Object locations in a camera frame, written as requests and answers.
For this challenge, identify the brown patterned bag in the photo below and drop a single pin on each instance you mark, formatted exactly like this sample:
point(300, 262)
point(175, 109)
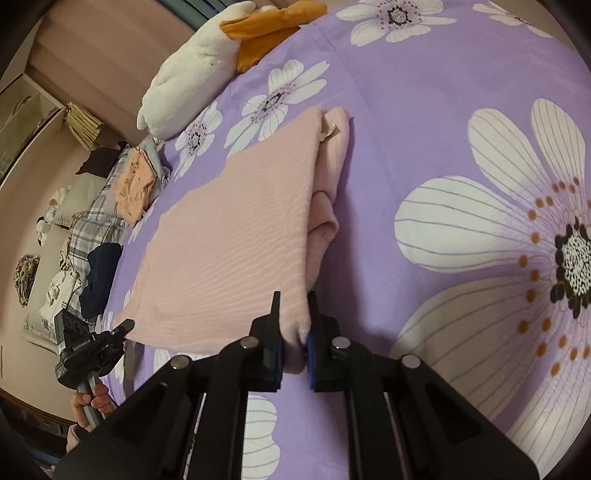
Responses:
point(27, 279)

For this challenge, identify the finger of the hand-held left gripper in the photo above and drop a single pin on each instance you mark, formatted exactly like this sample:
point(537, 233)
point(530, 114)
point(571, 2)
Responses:
point(121, 333)

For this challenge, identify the dark brown cloth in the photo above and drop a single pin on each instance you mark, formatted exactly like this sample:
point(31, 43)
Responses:
point(101, 159)

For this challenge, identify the navy garment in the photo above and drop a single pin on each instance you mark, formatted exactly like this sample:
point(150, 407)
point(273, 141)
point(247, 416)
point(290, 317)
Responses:
point(101, 277)

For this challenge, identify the white shelf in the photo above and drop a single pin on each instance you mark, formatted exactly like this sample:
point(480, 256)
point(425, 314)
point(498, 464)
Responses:
point(23, 124)

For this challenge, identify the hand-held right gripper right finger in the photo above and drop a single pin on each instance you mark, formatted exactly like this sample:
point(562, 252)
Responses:
point(313, 364)

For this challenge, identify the person's left hand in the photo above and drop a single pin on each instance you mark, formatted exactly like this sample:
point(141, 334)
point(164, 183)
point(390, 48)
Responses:
point(101, 399)

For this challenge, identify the white plush pillow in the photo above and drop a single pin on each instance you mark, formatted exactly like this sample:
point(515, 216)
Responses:
point(184, 78)

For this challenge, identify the pink long-sleeve shirt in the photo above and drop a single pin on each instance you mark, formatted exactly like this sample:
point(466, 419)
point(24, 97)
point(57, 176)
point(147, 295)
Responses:
point(231, 230)

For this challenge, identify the orange plush cloth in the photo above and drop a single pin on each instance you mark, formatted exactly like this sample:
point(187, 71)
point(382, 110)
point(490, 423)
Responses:
point(263, 39)

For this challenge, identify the peach printed folded garment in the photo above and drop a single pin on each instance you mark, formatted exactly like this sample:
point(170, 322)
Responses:
point(134, 184)

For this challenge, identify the plaid quilt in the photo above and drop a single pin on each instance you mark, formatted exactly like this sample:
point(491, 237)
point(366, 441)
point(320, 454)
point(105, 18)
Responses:
point(92, 221)

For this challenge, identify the grey folded cloth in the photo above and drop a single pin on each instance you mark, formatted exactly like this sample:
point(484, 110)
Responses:
point(159, 161)

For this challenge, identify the purple floral blanket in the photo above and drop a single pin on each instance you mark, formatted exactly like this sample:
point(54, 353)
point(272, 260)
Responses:
point(415, 115)

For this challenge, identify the teal curtain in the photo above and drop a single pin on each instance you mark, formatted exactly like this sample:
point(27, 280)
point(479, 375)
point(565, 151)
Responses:
point(182, 3)

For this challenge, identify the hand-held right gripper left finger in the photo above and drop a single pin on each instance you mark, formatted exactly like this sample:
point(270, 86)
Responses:
point(275, 350)

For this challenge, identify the grey pillow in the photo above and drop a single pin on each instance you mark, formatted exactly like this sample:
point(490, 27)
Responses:
point(76, 198)

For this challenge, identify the white printed bedding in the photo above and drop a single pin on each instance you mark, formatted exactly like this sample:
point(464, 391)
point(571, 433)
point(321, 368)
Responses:
point(57, 295)

